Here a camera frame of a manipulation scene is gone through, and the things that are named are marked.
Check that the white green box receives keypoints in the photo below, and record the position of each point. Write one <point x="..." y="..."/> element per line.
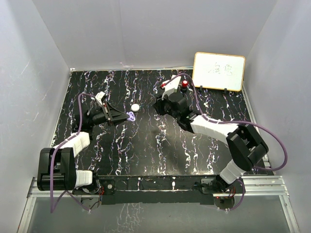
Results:
<point x="175" y="82"/>

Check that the white earbud charging case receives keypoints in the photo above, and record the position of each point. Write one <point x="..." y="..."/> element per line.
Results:
<point x="135" y="107"/>

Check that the white whiteboard yellow frame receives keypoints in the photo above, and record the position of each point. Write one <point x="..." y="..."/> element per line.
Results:
<point x="218" y="71"/>

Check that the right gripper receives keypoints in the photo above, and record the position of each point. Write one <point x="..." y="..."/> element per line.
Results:
<point x="159" y="105"/>

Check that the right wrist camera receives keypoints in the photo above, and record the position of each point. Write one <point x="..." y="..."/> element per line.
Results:
<point x="166" y="87"/>

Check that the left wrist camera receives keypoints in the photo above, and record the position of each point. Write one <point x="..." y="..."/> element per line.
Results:
<point x="100" y="97"/>

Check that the red emergency stop button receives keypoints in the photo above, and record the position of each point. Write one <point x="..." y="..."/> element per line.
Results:
<point x="184" y="86"/>

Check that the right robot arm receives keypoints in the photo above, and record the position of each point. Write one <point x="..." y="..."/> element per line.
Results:
<point x="245" y="144"/>

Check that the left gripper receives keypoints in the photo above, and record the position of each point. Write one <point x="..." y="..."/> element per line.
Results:
<point x="116" y="116"/>

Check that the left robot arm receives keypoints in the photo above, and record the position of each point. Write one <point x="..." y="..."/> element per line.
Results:
<point x="57" y="164"/>

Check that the aluminium frame rail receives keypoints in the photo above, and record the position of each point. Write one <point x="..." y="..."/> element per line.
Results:
<point x="264" y="207"/>

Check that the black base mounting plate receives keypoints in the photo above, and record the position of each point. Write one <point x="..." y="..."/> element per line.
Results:
<point x="200" y="189"/>

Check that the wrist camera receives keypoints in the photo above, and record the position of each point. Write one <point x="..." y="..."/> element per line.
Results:
<point x="100" y="97"/>
<point x="166" y="87"/>

